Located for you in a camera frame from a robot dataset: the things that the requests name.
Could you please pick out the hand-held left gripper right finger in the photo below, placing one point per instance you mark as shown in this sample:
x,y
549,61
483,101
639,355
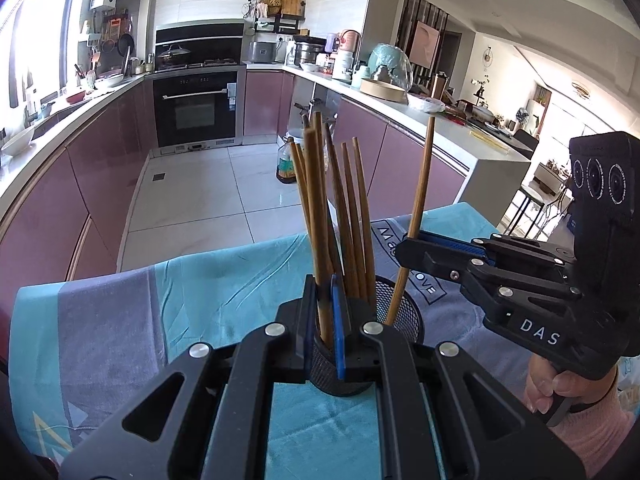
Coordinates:
x,y
338,320

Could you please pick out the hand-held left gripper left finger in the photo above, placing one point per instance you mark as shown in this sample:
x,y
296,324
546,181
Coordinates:
x,y
300,340

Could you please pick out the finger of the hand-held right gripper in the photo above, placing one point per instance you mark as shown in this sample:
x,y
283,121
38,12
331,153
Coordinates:
x,y
450,244
430,257

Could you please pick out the black mesh holder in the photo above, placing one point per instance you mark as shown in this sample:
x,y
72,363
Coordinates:
x,y
410,317

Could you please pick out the red-patterned wooden chopstick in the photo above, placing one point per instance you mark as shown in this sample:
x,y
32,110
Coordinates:
x,y
316,210
425,175

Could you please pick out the bunch of wooden chopsticks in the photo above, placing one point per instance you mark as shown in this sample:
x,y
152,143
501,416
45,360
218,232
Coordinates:
x,y
352,220

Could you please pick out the person's right forearm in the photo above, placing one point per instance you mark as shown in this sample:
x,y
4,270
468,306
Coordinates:
x,y
600,435

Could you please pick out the person's right hand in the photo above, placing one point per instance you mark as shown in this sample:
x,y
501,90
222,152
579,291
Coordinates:
x,y
542,385

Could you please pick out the blue printed tablecloth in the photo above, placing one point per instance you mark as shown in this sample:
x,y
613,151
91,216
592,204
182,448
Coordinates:
x,y
200,300

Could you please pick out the white kitchen countertop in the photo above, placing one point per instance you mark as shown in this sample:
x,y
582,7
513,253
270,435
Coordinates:
x,y
440,127

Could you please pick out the oil bottle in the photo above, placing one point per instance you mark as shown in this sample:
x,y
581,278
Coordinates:
x,y
285,166

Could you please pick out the bamboo steamer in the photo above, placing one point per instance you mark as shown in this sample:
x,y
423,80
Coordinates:
x,y
382,91

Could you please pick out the teal food cover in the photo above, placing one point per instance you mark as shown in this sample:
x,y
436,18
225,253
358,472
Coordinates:
x,y
387,57

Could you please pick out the white jar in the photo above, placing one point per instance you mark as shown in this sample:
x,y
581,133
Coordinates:
x,y
343,65

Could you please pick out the slatted wooden divider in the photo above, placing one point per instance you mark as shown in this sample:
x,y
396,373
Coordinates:
x,y
404,25

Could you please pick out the pink kettle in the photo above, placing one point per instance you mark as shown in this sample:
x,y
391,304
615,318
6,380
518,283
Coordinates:
x,y
350,40

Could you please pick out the steel stock pot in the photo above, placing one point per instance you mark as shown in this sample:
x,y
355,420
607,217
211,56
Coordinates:
x,y
307,54

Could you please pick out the black built-in oven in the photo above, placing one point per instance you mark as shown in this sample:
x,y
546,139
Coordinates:
x,y
195,110

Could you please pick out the pink base cabinets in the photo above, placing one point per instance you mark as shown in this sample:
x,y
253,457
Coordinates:
x,y
100,170

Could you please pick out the wooden cutting board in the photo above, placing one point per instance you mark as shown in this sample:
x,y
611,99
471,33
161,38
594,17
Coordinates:
x,y
292,4

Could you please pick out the pot with glass lid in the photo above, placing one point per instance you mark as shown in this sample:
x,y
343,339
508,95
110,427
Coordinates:
x,y
173,55

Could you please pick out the black range hood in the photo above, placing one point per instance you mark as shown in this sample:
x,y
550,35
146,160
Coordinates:
x,y
200,35

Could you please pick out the red bowl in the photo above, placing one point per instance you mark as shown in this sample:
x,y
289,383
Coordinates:
x,y
75,94

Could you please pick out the black frying pan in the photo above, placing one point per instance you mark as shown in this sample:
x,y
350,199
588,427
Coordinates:
x,y
125,45

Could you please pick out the white bowl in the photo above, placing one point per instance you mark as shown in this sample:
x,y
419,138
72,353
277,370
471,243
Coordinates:
x,y
17,141

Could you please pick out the kitchen window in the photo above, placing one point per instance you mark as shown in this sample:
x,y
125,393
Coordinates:
x,y
35,35

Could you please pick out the wall clock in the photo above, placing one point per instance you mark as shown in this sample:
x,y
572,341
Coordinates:
x,y
488,59

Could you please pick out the pink wall picture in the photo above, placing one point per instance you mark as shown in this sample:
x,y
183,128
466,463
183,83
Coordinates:
x,y
425,42

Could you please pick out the black wall rack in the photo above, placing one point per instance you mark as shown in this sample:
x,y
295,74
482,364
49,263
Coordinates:
x,y
270,22

